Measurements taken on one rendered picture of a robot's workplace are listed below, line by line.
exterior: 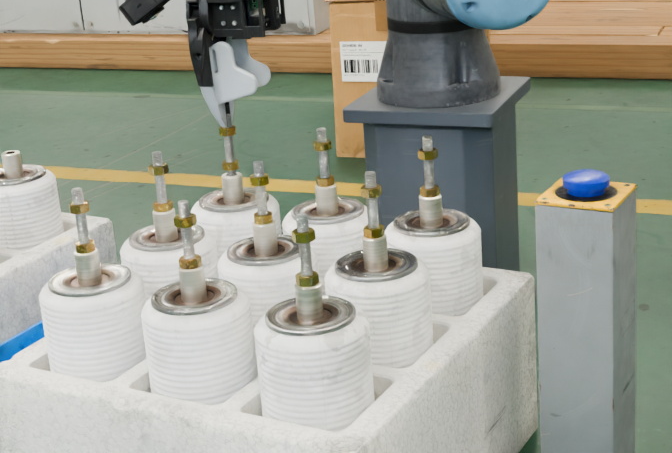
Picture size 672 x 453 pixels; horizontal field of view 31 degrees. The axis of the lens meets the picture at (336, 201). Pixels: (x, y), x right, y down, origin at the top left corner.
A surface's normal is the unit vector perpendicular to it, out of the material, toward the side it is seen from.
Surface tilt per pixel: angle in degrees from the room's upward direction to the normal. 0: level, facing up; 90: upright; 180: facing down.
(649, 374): 0
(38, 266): 90
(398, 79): 73
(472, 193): 90
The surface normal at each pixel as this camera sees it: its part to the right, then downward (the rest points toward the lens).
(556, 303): -0.49, 0.31
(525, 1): 0.31, 0.40
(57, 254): 0.87, 0.10
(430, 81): -0.22, 0.03
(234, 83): -0.27, 0.34
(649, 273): -0.07, -0.95
